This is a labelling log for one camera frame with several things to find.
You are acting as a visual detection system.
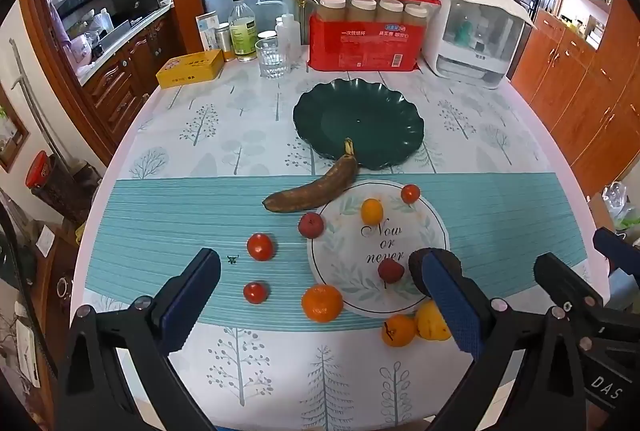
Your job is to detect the orange mandarin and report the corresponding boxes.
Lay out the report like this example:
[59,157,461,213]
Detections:
[381,314,417,348]
[301,284,345,323]

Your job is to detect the dark green scalloped plate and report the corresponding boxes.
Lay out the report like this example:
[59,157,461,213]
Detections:
[292,78,425,171]

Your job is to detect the white round printed plate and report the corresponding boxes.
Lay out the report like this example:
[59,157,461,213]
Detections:
[306,181,451,316]

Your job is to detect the wooden sideboard cabinet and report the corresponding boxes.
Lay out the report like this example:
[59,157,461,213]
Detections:
[510,1,640,197]

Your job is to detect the white blue carton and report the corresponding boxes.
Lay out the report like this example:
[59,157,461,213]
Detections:
[195,11,221,53]

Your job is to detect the wooden picture frame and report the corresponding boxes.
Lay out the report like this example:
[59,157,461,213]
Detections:
[0,86,30,172]

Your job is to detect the red tomato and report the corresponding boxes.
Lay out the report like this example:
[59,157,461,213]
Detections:
[243,281,269,305]
[247,233,275,262]

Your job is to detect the yellow orange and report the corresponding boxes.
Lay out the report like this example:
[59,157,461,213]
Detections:
[416,300,453,342]

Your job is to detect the white countertop appliance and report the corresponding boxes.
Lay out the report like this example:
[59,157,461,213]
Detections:
[422,0,536,90]

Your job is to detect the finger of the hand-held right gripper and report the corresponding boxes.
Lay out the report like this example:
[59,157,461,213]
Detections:
[592,227,640,284]
[533,252,607,317]

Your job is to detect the yellow kumquat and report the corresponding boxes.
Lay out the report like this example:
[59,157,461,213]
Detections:
[360,198,384,226]

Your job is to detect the red paper cup package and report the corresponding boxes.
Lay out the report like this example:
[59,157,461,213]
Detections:
[300,0,443,72]

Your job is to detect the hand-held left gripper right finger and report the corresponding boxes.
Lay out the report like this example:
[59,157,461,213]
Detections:
[409,248,591,431]

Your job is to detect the red lid storage jar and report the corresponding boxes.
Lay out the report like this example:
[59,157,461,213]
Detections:
[25,150,101,222]

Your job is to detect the clear drinking glass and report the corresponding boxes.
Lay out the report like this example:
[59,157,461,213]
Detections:
[255,36,291,79]

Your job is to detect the red lychee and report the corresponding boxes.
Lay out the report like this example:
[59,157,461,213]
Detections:
[298,212,325,239]
[377,258,405,284]

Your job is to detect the overripe brown banana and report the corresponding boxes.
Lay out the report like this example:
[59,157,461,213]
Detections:
[263,138,360,213]

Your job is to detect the white plastic bottle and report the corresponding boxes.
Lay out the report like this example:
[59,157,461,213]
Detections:
[275,14,302,62]

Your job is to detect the small metal can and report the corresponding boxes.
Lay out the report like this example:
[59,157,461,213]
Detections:
[215,24,236,62]

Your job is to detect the wooden kitchen base cabinets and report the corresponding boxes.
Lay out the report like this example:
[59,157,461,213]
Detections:
[80,11,176,162]

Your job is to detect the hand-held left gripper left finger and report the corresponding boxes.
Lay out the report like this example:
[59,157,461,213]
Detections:
[52,247,223,431]

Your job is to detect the clear plastic bag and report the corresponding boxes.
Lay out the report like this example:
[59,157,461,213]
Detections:
[602,181,640,232]

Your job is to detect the clear bottle green label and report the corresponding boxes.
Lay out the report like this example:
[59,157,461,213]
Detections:
[229,0,258,62]

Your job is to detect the yellow tin box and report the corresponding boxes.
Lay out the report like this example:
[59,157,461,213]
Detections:
[155,49,225,89]

